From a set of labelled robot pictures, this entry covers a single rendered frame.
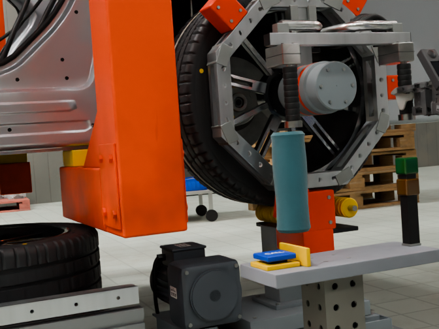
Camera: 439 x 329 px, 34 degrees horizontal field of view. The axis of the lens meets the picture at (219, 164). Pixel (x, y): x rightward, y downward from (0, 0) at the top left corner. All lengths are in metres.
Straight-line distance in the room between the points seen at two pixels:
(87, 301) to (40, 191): 8.56
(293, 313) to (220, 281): 0.27
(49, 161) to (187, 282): 8.46
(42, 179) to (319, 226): 8.45
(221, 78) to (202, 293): 0.57
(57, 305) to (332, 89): 0.86
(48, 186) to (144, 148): 8.64
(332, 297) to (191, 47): 0.79
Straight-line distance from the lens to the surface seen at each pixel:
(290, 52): 1.74
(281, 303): 2.17
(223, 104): 1.89
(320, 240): 2.03
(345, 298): 1.63
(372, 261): 1.61
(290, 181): 1.84
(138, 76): 1.68
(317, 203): 2.01
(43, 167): 10.29
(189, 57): 1.97
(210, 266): 1.94
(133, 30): 1.70
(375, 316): 2.27
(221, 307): 1.95
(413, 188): 1.75
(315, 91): 1.86
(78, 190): 2.08
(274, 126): 2.08
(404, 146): 6.95
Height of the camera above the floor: 0.74
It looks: 2 degrees down
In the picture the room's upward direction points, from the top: 4 degrees counter-clockwise
